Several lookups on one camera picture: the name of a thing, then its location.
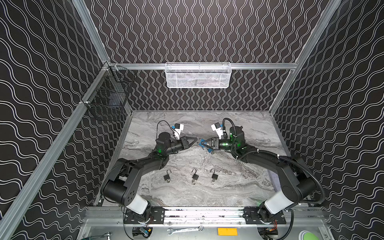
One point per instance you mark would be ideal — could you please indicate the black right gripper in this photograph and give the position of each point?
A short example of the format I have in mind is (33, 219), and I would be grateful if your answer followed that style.
(213, 144)

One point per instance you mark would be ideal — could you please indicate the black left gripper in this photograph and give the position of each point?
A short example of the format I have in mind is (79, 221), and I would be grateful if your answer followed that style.
(184, 143)

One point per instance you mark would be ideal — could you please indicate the blue padlock with key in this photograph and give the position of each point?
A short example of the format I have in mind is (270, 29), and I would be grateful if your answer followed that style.
(205, 144)

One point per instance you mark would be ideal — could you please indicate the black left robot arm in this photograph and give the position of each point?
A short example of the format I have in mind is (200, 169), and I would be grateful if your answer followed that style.
(122, 182)

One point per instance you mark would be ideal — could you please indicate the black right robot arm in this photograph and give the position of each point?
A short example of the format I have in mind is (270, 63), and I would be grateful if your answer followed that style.
(297, 183)

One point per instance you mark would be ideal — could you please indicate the black padlock right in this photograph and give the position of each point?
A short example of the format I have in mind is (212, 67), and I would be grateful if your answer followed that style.
(214, 176)

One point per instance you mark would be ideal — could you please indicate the black padlock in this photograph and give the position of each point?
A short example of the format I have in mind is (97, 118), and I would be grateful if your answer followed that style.
(195, 177)
(214, 176)
(167, 177)

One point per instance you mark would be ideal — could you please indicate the black padlock middle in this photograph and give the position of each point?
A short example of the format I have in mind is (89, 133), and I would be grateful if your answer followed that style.
(195, 177)

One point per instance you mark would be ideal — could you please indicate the black padlock left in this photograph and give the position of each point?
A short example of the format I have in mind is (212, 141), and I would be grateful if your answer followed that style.
(167, 177)

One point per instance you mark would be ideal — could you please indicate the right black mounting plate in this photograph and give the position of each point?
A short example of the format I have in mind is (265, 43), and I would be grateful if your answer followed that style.
(261, 216)

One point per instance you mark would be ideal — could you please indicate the black mounting plate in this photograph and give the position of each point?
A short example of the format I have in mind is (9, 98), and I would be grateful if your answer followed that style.
(152, 215)
(261, 216)

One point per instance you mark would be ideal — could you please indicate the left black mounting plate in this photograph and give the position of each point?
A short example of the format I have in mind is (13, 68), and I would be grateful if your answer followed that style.
(152, 215)

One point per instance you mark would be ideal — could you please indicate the silver combination wrench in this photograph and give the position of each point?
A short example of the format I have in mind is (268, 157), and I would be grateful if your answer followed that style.
(172, 231)

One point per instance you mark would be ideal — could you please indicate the yellow label plate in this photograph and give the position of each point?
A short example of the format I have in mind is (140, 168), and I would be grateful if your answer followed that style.
(227, 232)

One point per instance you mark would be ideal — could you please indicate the green round button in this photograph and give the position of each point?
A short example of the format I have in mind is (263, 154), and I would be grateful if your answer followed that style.
(306, 235)

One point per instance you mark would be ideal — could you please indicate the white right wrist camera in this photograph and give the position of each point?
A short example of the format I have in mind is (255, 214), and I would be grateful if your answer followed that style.
(217, 127)

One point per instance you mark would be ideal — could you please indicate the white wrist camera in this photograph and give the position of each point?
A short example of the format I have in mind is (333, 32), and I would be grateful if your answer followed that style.
(217, 127)
(177, 129)

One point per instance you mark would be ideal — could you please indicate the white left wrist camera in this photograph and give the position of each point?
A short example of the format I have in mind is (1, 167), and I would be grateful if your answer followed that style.
(177, 129)

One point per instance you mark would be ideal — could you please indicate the white wire mesh basket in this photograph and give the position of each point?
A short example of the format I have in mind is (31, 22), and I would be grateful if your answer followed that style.
(195, 75)

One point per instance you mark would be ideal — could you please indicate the black wire mesh basket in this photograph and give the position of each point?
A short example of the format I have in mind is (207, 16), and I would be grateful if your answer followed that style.
(109, 102)

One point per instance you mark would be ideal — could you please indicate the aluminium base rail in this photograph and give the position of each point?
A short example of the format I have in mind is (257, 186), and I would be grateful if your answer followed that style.
(205, 216)

